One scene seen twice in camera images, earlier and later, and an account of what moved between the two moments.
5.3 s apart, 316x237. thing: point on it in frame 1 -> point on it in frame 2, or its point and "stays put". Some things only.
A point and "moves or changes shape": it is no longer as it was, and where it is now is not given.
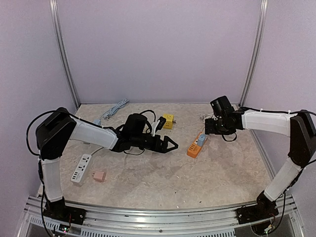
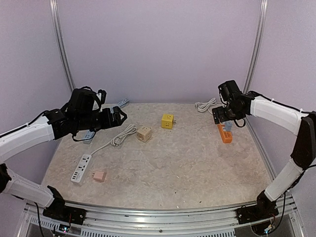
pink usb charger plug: [100, 176] stays put
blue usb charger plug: [201, 138] moves or changes shape
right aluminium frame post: [261, 24] stays put
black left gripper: [163, 148] -> [108, 122]
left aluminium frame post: [61, 45] stays put
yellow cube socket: [168, 124] stays put
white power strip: [81, 168] stays put
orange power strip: [194, 149] -> [226, 136]
